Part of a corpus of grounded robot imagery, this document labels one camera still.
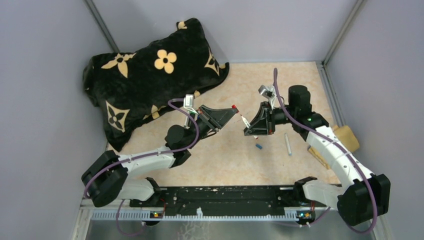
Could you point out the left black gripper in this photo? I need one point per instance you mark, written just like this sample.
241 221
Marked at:
206 117

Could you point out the grey cable duct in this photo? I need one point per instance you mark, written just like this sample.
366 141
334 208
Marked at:
148 215

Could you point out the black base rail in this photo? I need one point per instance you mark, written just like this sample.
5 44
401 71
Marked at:
226 201

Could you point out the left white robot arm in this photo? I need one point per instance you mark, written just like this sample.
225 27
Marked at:
116 177

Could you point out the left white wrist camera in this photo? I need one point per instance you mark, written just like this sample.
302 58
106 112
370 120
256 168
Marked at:
188 103

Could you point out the white red-tip pen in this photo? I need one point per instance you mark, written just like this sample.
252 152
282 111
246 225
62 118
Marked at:
247 124

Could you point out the white light-blue pen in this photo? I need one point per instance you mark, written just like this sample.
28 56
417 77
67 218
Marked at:
288 146

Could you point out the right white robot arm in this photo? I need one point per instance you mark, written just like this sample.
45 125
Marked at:
362 195

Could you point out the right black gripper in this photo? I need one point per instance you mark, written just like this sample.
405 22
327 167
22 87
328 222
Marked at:
264 123

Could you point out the black floral plush blanket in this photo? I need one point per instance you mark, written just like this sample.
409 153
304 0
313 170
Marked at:
133 88

